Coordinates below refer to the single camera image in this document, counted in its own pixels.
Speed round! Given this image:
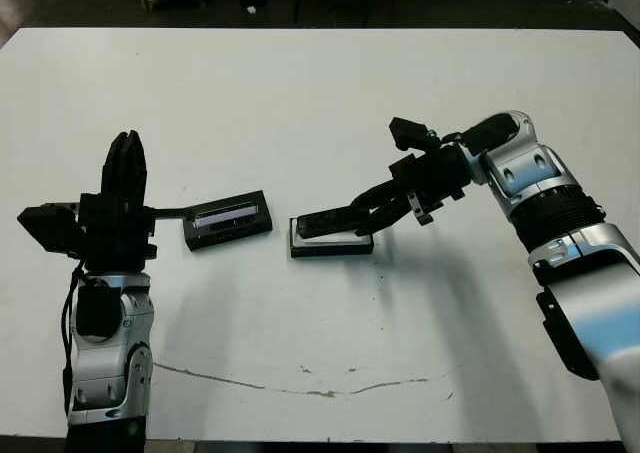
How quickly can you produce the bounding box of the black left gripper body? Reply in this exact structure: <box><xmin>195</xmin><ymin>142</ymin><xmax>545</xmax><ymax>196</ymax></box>
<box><xmin>44</xmin><ymin>191</ymin><xmax>199</xmax><ymax>275</ymax></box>

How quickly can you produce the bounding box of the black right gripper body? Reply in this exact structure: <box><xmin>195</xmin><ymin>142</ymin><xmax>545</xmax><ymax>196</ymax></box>
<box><xmin>391</xmin><ymin>145</ymin><xmax>471</xmax><ymax>227</ymax></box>

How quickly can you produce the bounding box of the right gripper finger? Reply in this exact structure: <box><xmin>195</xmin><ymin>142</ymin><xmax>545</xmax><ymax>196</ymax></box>
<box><xmin>352</xmin><ymin>180</ymin><xmax>414</xmax><ymax>212</ymax></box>
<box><xmin>355</xmin><ymin>203</ymin><xmax>416</xmax><ymax>236</ymax></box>

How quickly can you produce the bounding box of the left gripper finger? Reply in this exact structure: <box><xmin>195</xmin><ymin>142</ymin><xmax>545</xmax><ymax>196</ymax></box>
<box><xmin>101</xmin><ymin>132</ymin><xmax>129</xmax><ymax>207</ymax></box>
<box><xmin>127</xmin><ymin>130</ymin><xmax>148</xmax><ymax>207</ymax></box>

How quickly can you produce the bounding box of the slim black camera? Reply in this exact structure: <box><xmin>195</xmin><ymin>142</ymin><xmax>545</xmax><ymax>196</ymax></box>
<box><xmin>295</xmin><ymin>204</ymin><xmax>374</xmax><ymax>242</ymax></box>

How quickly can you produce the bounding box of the black box lid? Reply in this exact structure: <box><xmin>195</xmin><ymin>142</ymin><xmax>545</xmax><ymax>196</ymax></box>
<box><xmin>182</xmin><ymin>190</ymin><xmax>274</xmax><ymax>253</ymax></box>

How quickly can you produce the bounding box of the black box base white insert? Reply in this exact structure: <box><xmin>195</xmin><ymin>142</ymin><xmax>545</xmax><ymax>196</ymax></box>
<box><xmin>289</xmin><ymin>216</ymin><xmax>375</xmax><ymax>259</ymax></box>

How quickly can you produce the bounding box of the black office chair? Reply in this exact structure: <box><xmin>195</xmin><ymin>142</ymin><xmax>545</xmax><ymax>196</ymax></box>
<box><xmin>292</xmin><ymin>0</ymin><xmax>401</xmax><ymax>27</ymax></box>

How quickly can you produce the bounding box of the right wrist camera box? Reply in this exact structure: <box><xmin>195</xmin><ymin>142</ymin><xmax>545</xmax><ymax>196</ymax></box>
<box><xmin>389</xmin><ymin>117</ymin><xmax>442</xmax><ymax>153</ymax></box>

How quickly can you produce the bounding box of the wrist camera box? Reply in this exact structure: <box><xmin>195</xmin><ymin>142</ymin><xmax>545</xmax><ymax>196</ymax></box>
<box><xmin>389</xmin><ymin>117</ymin><xmax>442</xmax><ymax>153</ymax></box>
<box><xmin>17</xmin><ymin>205</ymin><xmax>90</xmax><ymax>257</ymax></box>

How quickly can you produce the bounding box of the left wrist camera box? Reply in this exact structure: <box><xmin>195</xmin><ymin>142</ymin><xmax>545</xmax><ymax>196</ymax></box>
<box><xmin>17</xmin><ymin>205</ymin><xmax>90</xmax><ymax>257</ymax></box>

